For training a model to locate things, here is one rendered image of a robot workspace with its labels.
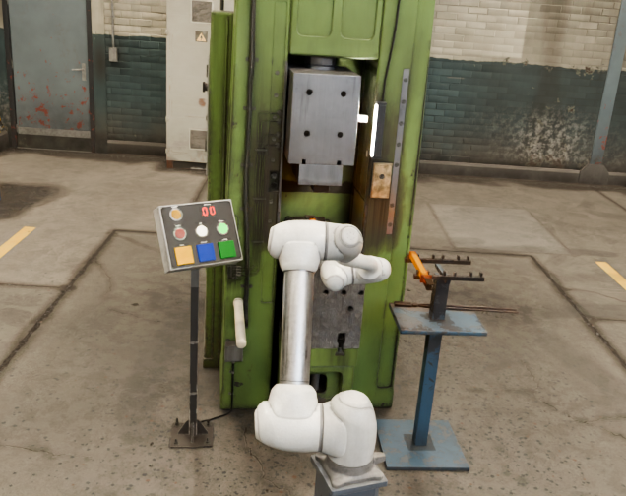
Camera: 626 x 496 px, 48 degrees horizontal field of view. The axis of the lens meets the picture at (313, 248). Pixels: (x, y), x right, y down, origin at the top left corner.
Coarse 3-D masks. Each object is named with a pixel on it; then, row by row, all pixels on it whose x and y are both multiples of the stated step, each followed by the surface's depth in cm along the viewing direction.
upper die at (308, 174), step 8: (296, 168) 328; (304, 168) 320; (312, 168) 320; (320, 168) 321; (328, 168) 321; (336, 168) 322; (296, 176) 327; (304, 176) 321; (312, 176) 322; (320, 176) 322; (328, 176) 322; (336, 176) 323; (304, 184) 322; (312, 184) 323; (320, 184) 323; (328, 184) 324; (336, 184) 324
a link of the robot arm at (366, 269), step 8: (360, 256) 274; (368, 256) 281; (344, 264) 264; (352, 264) 269; (360, 264) 274; (368, 264) 278; (376, 264) 285; (384, 264) 295; (360, 272) 292; (368, 272) 288; (376, 272) 291; (384, 272) 295; (360, 280) 295; (368, 280) 294; (376, 280) 296
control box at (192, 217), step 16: (160, 208) 300; (176, 208) 303; (192, 208) 307; (208, 208) 311; (224, 208) 315; (160, 224) 300; (176, 224) 302; (192, 224) 306; (208, 224) 309; (160, 240) 302; (176, 240) 301; (192, 240) 304; (208, 240) 308; (224, 240) 312; (240, 256) 314
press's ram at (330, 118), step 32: (288, 64) 339; (288, 96) 321; (320, 96) 310; (352, 96) 312; (288, 128) 318; (320, 128) 314; (352, 128) 316; (288, 160) 318; (320, 160) 320; (352, 160) 321
